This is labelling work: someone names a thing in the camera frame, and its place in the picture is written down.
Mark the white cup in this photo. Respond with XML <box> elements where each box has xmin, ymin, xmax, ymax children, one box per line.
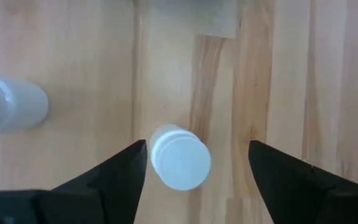
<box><xmin>0</xmin><ymin>72</ymin><xmax>50</xmax><ymax>137</ymax></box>

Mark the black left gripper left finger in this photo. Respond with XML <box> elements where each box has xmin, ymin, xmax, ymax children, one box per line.
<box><xmin>0</xmin><ymin>139</ymin><xmax>149</xmax><ymax>224</ymax></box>

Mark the white pill bottle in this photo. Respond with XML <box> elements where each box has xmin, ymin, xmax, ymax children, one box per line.
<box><xmin>149</xmin><ymin>123</ymin><xmax>213</xmax><ymax>191</ymax></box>

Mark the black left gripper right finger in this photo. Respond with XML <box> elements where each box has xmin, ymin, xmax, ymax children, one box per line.
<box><xmin>249</xmin><ymin>139</ymin><xmax>358</xmax><ymax>224</ymax></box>

